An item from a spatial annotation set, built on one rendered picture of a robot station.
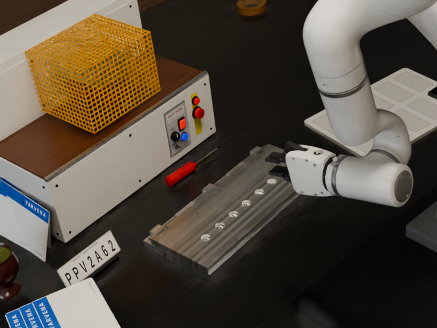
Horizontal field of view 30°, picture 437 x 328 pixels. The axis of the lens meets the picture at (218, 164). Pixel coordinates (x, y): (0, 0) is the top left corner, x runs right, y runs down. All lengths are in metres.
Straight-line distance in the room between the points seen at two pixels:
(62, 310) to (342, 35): 0.77
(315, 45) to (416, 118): 0.92
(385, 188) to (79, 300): 0.64
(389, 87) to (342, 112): 0.94
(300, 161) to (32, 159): 0.64
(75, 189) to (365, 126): 0.75
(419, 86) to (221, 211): 0.77
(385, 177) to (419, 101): 0.77
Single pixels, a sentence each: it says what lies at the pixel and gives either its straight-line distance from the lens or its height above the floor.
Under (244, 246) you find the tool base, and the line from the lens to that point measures 1.85.
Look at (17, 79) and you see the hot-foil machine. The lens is 2.02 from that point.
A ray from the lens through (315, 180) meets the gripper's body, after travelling 1.69.
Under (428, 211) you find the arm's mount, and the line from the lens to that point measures 1.91.
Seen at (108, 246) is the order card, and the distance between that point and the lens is 1.89.
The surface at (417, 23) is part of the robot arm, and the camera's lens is 1.49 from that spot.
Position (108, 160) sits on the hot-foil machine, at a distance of 1.97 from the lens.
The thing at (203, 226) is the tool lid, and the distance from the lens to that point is 1.88.
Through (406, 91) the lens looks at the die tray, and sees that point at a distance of 2.37.
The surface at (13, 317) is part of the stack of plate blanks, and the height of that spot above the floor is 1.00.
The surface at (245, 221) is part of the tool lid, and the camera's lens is 1.88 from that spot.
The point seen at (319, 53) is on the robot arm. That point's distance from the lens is 1.38.
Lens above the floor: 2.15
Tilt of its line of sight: 36 degrees down
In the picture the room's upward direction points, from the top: 8 degrees counter-clockwise
